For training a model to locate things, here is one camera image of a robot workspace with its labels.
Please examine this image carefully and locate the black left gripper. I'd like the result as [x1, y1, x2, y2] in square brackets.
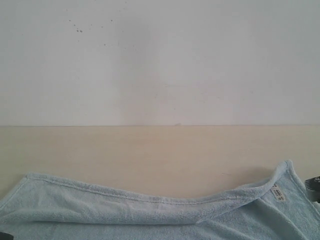
[0, 232, 13, 240]

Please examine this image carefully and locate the light blue terry towel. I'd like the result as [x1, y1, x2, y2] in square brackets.
[0, 160, 320, 240]

